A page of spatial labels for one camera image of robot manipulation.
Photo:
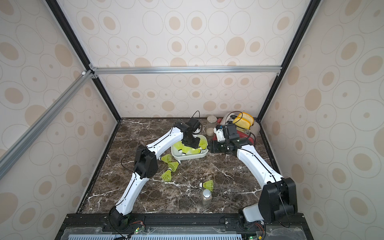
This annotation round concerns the green shuttlecock top group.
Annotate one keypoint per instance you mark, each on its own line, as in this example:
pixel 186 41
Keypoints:
pixel 168 158

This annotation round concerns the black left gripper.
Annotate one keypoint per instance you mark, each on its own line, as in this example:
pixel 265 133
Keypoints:
pixel 195 145

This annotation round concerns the silver horizontal aluminium rail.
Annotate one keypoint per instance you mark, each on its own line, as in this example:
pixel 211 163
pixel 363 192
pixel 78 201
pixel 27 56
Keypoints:
pixel 185 70

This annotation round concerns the silver left aluminium rail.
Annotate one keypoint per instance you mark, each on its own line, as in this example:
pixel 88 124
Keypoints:
pixel 13 154

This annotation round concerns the white storage box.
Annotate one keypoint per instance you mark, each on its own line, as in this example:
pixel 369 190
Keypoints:
pixel 189 157

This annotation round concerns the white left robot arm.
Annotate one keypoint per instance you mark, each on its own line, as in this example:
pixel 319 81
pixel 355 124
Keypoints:
pixel 146 166

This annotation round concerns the back yellow toast slice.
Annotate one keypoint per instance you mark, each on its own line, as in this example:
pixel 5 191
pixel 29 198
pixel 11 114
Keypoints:
pixel 247 117

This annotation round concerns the green shuttlecock low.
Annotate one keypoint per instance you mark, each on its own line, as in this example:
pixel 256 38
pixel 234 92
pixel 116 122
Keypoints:
pixel 208 185

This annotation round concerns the clear jar with powder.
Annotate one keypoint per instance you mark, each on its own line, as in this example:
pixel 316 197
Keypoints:
pixel 211 124

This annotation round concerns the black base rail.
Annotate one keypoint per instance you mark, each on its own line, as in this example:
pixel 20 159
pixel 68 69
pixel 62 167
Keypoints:
pixel 182 227

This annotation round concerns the metal lidded shaker jar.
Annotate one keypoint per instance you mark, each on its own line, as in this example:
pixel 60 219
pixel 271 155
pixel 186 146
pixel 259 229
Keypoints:
pixel 206 197

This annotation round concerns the front yellow toast slice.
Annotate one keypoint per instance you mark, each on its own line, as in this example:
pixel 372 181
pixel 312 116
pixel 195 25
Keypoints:
pixel 242 123

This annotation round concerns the green shuttlecock group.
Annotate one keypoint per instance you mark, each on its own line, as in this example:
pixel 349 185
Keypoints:
pixel 179 147
pixel 168 158
pixel 173 166
pixel 167 176

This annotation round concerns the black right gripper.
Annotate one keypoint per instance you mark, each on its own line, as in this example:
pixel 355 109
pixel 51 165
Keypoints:
pixel 225 146

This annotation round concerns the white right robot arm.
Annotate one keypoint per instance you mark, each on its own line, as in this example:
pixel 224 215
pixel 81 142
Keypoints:
pixel 278 199

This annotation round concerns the yellow toast slice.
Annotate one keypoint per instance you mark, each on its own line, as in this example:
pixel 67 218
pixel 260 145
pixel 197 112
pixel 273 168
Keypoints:
pixel 242 123
pixel 247 117

